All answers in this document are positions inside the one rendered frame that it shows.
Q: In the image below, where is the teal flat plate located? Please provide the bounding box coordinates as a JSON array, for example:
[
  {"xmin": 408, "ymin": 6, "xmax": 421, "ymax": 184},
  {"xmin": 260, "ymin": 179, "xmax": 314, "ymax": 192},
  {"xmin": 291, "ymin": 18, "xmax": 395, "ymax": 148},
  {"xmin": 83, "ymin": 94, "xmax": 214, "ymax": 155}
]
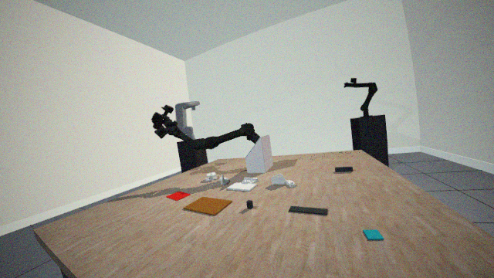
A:
[{"xmin": 363, "ymin": 229, "xmax": 384, "ymax": 240}]

